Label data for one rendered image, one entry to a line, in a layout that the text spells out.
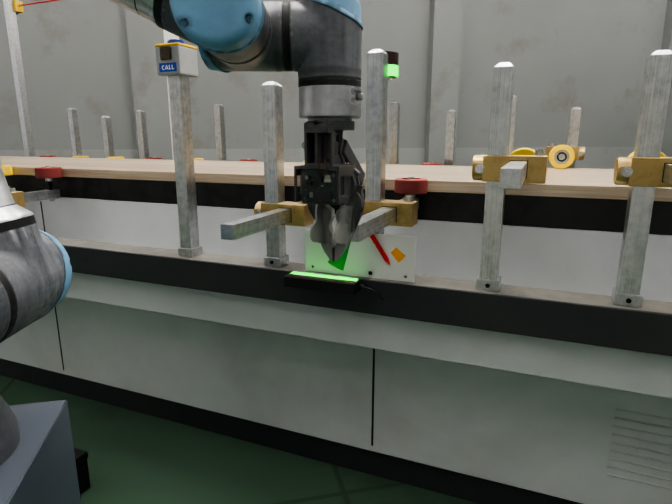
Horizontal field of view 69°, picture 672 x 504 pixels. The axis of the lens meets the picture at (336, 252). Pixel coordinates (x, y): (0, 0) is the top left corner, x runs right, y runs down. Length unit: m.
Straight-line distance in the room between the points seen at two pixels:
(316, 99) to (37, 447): 0.60
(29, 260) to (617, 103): 6.18
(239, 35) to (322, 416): 1.22
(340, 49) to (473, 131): 4.83
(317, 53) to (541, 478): 1.19
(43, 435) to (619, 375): 1.00
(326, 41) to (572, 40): 5.54
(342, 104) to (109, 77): 4.30
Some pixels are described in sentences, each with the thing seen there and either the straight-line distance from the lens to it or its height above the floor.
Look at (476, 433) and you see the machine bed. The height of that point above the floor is 0.23.
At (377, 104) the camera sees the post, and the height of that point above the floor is 1.07.
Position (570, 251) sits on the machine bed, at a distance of 1.25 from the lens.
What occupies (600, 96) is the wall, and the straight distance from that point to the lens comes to 6.37.
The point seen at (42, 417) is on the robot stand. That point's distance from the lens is 0.88.
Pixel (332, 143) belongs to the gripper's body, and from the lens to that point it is 0.70.
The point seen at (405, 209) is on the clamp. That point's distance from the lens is 1.04.
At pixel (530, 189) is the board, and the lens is 1.23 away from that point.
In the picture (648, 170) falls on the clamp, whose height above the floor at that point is 0.95.
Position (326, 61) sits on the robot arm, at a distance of 0.70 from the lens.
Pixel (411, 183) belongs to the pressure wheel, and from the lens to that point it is 1.18.
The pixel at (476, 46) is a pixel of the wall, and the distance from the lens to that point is 5.56.
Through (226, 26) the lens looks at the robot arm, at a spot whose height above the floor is 1.12.
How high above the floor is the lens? 1.00
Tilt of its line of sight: 13 degrees down
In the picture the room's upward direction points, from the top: straight up
